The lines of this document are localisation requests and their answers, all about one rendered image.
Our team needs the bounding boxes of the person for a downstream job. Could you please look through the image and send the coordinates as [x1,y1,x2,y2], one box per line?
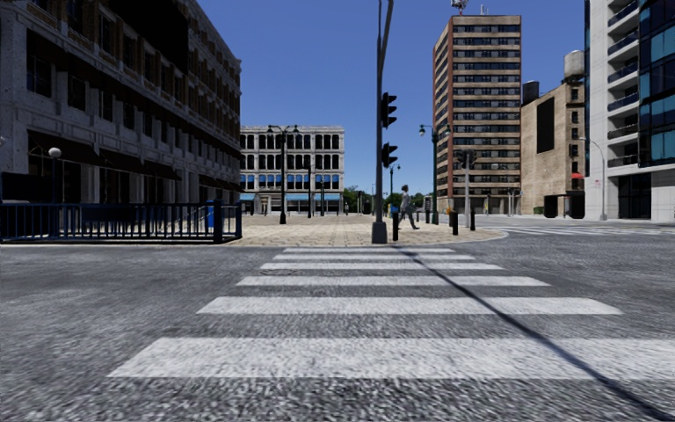
[397,184,421,231]

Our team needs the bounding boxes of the white glass tower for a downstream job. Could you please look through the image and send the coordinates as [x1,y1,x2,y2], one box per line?
[584,0,675,223]

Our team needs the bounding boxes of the brown banded tower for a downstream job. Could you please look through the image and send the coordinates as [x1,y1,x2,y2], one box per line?
[432,0,523,215]

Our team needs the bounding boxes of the grey street lamp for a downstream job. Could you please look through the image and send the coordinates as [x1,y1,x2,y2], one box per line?
[578,136,608,222]
[418,123,453,226]
[388,163,402,215]
[265,124,301,225]

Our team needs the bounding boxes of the dark stairway railing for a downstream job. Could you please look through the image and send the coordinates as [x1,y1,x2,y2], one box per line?
[0,147,243,244]

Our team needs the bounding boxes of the tan brick building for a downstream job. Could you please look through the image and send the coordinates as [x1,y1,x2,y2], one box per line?
[520,49,586,220]

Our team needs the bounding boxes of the white stone building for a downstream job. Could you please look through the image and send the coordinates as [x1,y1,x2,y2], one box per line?
[239,125,345,215]

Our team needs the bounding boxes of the grey stone building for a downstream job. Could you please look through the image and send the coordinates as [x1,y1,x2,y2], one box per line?
[0,0,243,207]

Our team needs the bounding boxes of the trees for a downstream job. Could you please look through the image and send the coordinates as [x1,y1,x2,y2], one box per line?
[342,186,426,215]

